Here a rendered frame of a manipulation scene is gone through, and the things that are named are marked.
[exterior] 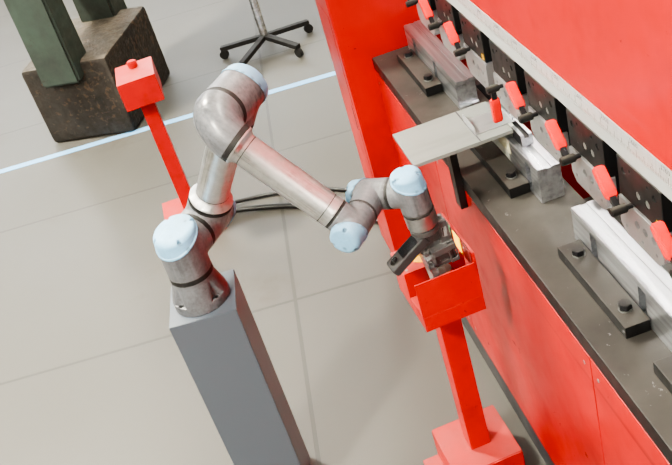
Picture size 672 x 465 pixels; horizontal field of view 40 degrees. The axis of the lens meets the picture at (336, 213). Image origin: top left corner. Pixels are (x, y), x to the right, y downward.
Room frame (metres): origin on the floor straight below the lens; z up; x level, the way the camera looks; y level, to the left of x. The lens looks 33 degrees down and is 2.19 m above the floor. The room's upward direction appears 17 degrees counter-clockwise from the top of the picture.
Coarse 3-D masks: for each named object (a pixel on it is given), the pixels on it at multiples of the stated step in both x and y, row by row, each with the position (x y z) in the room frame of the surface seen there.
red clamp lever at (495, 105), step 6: (486, 90) 1.88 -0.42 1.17; (492, 90) 1.88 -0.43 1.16; (498, 90) 1.88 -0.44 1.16; (492, 96) 1.88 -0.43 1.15; (492, 102) 1.88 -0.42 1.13; (498, 102) 1.88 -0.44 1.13; (492, 108) 1.88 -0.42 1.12; (498, 108) 1.88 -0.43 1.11; (492, 114) 1.89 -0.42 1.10; (498, 114) 1.88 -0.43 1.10; (498, 120) 1.88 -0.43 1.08
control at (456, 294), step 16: (464, 240) 1.79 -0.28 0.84; (464, 256) 1.81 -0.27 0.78; (416, 272) 1.82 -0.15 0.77; (448, 272) 1.73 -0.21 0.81; (464, 272) 1.74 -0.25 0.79; (400, 288) 1.91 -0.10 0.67; (416, 288) 1.72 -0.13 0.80; (432, 288) 1.72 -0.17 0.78; (448, 288) 1.73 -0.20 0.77; (464, 288) 1.73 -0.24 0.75; (480, 288) 1.74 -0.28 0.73; (416, 304) 1.78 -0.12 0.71; (432, 304) 1.72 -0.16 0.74; (448, 304) 1.73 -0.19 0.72; (464, 304) 1.73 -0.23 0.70; (480, 304) 1.74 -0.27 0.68; (432, 320) 1.72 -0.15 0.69; (448, 320) 1.73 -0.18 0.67
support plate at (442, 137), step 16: (464, 112) 2.11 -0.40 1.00; (480, 112) 2.08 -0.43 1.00; (416, 128) 2.10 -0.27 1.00; (432, 128) 2.08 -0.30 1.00; (448, 128) 2.06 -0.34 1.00; (464, 128) 2.03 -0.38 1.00; (496, 128) 1.98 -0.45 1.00; (400, 144) 2.05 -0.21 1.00; (416, 144) 2.03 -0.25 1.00; (432, 144) 2.00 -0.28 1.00; (448, 144) 1.98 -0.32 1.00; (464, 144) 1.96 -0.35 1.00; (480, 144) 1.95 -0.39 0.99; (416, 160) 1.95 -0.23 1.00; (432, 160) 1.94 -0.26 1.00
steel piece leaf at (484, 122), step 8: (488, 112) 2.07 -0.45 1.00; (504, 112) 2.04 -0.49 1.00; (464, 120) 2.06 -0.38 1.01; (472, 120) 2.05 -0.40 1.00; (480, 120) 2.04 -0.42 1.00; (488, 120) 2.03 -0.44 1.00; (504, 120) 2.01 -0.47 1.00; (512, 120) 1.99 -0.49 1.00; (472, 128) 2.00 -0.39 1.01; (480, 128) 2.00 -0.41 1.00; (488, 128) 1.99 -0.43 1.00
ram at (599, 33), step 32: (448, 0) 2.21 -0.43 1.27; (480, 0) 1.95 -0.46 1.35; (512, 0) 1.75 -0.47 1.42; (544, 0) 1.58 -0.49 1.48; (576, 0) 1.44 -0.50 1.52; (608, 0) 1.32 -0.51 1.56; (640, 0) 1.22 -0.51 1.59; (512, 32) 1.78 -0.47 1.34; (544, 32) 1.60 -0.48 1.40; (576, 32) 1.45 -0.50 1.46; (608, 32) 1.33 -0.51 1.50; (640, 32) 1.22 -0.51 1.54; (544, 64) 1.63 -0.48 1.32; (576, 64) 1.47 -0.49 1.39; (608, 64) 1.34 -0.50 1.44; (640, 64) 1.23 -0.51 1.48; (608, 96) 1.35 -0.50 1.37; (640, 96) 1.24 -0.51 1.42; (640, 128) 1.25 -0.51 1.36
